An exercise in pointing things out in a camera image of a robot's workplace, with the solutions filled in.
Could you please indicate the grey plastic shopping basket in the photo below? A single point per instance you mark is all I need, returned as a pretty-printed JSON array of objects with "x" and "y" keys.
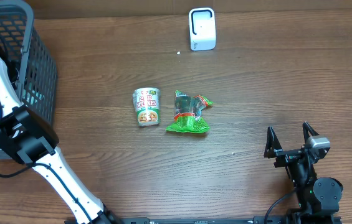
[{"x": 35, "y": 80}]

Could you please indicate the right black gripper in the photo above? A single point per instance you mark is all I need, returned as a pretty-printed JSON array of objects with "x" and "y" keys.
[{"x": 272, "y": 149}]

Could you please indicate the green chip bag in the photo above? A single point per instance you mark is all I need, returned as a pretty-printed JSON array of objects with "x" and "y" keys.
[{"x": 188, "y": 114}]

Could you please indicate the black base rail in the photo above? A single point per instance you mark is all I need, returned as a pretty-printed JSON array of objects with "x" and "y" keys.
[{"x": 254, "y": 220}]

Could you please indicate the white barcode scanner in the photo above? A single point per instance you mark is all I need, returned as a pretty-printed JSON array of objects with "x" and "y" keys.
[{"x": 202, "y": 29}]

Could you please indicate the cup noodles container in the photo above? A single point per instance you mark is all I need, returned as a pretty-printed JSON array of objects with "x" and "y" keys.
[{"x": 146, "y": 104}]

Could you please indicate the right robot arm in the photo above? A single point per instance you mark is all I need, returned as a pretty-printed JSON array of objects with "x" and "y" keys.
[{"x": 318, "y": 198}]

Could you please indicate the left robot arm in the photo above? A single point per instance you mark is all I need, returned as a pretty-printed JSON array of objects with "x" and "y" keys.
[{"x": 30, "y": 140}]

